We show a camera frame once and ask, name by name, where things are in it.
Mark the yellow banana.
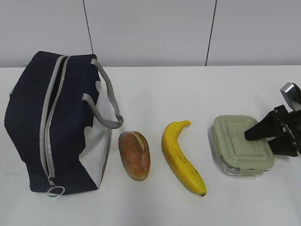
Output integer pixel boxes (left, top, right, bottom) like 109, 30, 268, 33
161, 121, 207, 196

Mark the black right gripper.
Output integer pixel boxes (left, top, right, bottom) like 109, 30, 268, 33
245, 105, 301, 157

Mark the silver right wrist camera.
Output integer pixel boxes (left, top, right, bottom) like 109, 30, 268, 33
280, 82, 301, 111

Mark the brown bread roll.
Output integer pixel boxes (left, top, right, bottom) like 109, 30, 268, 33
118, 131, 151, 181

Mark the navy blue lunch bag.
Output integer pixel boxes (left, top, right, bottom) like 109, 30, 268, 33
4, 51, 123, 197

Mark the green lidded food container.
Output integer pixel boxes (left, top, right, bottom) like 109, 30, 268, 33
211, 115, 275, 176

